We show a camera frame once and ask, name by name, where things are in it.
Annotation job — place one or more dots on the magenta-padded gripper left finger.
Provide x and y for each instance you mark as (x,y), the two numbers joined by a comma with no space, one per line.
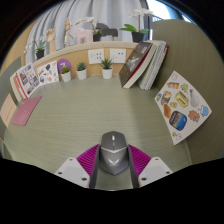
(71,170)

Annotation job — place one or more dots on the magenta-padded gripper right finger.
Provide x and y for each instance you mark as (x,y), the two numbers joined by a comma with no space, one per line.
(155,168)

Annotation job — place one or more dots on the grey computer mouse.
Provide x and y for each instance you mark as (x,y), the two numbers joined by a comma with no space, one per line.
(114,156)

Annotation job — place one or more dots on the pink mouse pad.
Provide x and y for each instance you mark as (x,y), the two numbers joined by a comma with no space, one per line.
(26,111)

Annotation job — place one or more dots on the colourful sticker sheet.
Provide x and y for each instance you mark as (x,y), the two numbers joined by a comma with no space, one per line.
(183,106)

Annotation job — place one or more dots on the small succulent in white pot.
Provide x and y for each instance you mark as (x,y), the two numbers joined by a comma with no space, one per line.
(66,76)
(81,74)
(107,73)

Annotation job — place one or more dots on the red-spined photo magazine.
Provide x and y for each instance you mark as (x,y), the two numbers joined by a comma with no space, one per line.
(28,80)

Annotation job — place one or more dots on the tan book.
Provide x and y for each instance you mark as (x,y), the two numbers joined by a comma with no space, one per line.
(16,86)

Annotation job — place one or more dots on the white sticker sheet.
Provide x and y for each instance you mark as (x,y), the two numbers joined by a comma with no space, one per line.
(47,72)

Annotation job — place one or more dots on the purple round sign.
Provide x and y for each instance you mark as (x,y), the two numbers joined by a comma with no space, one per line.
(64,63)

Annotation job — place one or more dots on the green desk partition panel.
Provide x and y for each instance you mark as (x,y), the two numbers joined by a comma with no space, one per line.
(6,76)
(193,56)

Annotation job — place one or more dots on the beige desk back ledge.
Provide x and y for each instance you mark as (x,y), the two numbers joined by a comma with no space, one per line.
(80,50)

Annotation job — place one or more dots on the pink horse figurine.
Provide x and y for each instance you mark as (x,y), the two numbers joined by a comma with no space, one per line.
(82,36)

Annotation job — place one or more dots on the wooden mannequin figure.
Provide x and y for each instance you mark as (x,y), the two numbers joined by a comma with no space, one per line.
(68,30)

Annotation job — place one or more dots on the dark horse figurine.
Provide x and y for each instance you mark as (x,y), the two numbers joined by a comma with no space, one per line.
(108,31)

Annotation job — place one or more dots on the dark-framed window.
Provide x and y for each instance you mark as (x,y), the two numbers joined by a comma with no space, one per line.
(163,8)

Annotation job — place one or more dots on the grey curtain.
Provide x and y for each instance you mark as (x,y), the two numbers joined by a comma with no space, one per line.
(110,11)

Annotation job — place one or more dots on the white wall socket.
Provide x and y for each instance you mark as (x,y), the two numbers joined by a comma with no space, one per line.
(118,55)
(96,56)

